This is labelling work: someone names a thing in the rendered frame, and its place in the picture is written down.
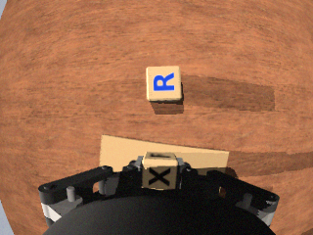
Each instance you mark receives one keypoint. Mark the tan block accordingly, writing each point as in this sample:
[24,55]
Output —
[159,170]
[163,84]

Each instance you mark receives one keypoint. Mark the tan flat mat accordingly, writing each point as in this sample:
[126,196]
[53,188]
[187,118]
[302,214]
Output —
[117,152]

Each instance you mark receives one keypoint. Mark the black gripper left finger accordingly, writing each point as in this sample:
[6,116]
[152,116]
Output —
[60,196]

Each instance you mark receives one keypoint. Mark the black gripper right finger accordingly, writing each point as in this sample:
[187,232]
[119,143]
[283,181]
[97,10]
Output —
[256,200]

